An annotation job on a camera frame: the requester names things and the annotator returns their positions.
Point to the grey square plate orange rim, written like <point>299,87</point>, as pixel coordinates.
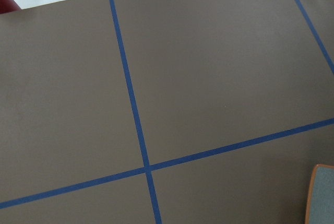
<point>319,208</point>

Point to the red cylinder object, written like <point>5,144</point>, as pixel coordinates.
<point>7,6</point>

